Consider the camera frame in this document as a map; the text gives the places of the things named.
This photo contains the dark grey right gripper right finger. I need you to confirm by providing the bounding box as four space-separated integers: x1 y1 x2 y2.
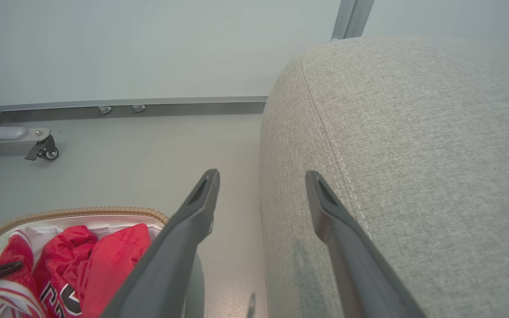
305 170 427 318

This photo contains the white laundry basket rattan rim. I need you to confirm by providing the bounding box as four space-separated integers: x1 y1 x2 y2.
0 206 170 318

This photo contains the red garment with white stripes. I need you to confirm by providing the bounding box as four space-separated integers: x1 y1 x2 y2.
0 229 46 318

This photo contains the grey aluminium partition post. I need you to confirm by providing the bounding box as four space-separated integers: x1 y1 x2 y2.
331 0 375 40

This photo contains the grey partition foot bracket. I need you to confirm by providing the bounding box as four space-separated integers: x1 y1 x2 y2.
0 122 52 146

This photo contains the small black caster wheel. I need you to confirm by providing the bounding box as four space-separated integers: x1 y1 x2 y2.
25 135 59 161

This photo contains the red garment with black lettering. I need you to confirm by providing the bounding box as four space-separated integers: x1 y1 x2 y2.
33 223 152 318

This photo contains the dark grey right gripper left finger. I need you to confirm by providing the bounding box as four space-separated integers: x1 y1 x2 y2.
101 169 220 318

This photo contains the beige fabric sofa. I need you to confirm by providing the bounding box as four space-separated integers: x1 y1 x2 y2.
259 36 509 318

